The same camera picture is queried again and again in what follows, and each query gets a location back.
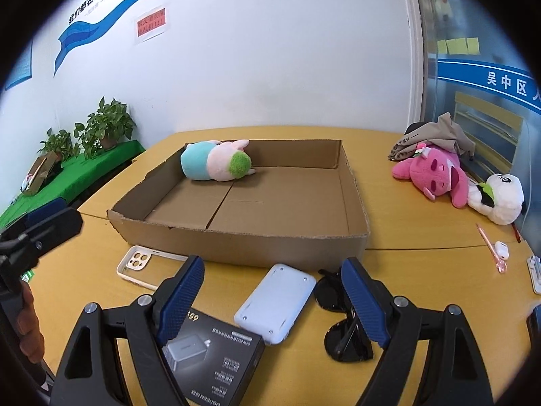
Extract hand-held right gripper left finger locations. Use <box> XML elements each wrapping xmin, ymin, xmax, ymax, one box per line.
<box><xmin>50</xmin><ymin>255</ymin><xmax>208</xmax><ymax>406</ymax></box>

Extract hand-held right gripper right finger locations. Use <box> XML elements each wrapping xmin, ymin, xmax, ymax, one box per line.
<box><xmin>340</xmin><ymin>257</ymin><xmax>495</xmax><ymax>406</ymax></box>

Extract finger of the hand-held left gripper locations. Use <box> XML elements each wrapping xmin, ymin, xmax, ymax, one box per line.
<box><xmin>0</xmin><ymin>206</ymin><xmax>84</xmax><ymax>263</ymax></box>

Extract black sunglasses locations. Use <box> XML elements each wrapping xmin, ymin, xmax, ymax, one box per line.
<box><xmin>315</xmin><ymin>268</ymin><xmax>375</xmax><ymax>363</ymax></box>

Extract white phone case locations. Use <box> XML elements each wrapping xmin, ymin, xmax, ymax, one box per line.
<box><xmin>117</xmin><ymin>245</ymin><xmax>189</xmax><ymax>292</ymax></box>

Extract black charger box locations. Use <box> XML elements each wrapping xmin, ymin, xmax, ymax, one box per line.
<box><xmin>163</xmin><ymin>307</ymin><xmax>266</xmax><ymax>406</ymax></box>

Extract pale blue power bank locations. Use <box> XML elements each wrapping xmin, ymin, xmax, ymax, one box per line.
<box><xmin>234</xmin><ymin>263</ymin><xmax>317</xmax><ymax>345</ymax></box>

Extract brown cardboard box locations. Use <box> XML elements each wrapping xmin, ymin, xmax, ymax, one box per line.
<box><xmin>107</xmin><ymin>137</ymin><xmax>372</xmax><ymax>269</ymax></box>

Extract person's left hand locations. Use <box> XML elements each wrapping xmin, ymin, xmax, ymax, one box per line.
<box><xmin>19</xmin><ymin>281</ymin><xmax>46</xmax><ymax>364</ymax></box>

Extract small brown carton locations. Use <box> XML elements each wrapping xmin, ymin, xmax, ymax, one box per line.
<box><xmin>21</xmin><ymin>152</ymin><xmax>62</xmax><ymax>196</ymax></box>

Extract green table cloth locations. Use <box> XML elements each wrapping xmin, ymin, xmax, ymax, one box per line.
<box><xmin>0</xmin><ymin>139</ymin><xmax>146</xmax><ymax>229</ymax></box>

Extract small potted plant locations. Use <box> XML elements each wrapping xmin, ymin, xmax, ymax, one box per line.
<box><xmin>40</xmin><ymin>128</ymin><xmax>79</xmax><ymax>163</ymax></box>

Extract large potted plant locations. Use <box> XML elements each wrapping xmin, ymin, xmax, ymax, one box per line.
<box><xmin>74</xmin><ymin>96</ymin><xmax>137</xmax><ymax>160</ymax></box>

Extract pink pen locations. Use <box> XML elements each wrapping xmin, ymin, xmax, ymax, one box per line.
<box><xmin>476</xmin><ymin>223</ymin><xmax>508</xmax><ymax>275</ymax></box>

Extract blue pink pig plush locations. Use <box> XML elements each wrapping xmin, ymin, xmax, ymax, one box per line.
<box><xmin>180</xmin><ymin>139</ymin><xmax>257</xmax><ymax>183</ymax></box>

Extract pink plush toy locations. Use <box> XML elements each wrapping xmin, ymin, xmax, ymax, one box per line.
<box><xmin>391</xmin><ymin>143</ymin><xmax>471</xmax><ymax>209</ymax></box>

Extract blue framed poster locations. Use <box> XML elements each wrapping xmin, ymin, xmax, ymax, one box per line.
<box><xmin>4</xmin><ymin>41</ymin><xmax>34</xmax><ymax>91</ymax></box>

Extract white panda plush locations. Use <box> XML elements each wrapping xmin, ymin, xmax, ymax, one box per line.
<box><xmin>467</xmin><ymin>173</ymin><xmax>525</xmax><ymax>226</ymax></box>

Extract beige garment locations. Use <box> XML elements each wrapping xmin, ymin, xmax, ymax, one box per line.
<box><xmin>388</xmin><ymin>112</ymin><xmax>477</xmax><ymax>163</ymax></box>

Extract yellow chair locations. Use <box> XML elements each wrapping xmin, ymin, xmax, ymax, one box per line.
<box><xmin>453</xmin><ymin>92</ymin><xmax>524</xmax><ymax>174</ymax></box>

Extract red paper sign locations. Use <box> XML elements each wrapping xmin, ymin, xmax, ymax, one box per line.
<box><xmin>134</xmin><ymin>6</ymin><xmax>169</xmax><ymax>45</ymax></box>

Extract row of yellow sticky notes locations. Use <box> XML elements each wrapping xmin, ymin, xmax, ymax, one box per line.
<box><xmin>437</xmin><ymin>37</ymin><xmax>480</xmax><ymax>55</ymax></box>

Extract cartoon sticker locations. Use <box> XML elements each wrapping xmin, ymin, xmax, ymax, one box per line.
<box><xmin>431</xmin><ymin>0</ymin><xmax>455</xmax><ymax>22</ymax></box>

